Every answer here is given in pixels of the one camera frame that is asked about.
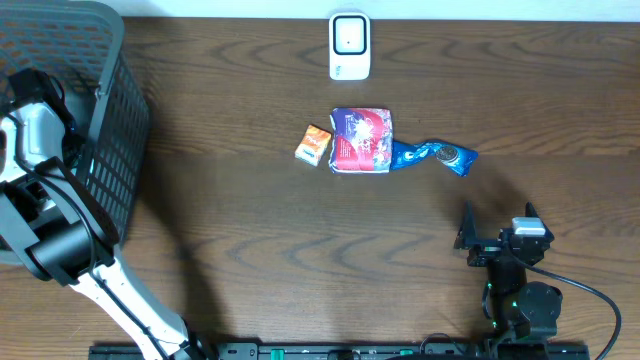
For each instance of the blue Oreo cookie pack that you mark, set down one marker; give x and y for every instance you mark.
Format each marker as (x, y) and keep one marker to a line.
(456, 158)

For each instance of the small orange snack box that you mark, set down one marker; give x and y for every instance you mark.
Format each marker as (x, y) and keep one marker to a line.
(313, 145)

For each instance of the grey plastic mesh basket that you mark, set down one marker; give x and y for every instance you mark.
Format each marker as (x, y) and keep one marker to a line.
(79, 43)

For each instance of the red purple snack bag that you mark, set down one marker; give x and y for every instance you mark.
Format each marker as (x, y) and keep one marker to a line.
(362, 141)

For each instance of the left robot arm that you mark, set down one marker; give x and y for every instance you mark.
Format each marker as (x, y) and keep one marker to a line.
(66, 192)

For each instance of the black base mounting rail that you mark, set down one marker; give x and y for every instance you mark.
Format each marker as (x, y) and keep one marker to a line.
(430, 350)

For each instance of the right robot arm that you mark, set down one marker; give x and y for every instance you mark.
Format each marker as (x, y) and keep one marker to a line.
(524, 314)

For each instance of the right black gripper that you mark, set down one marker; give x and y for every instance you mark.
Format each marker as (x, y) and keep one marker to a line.
(485, 251)

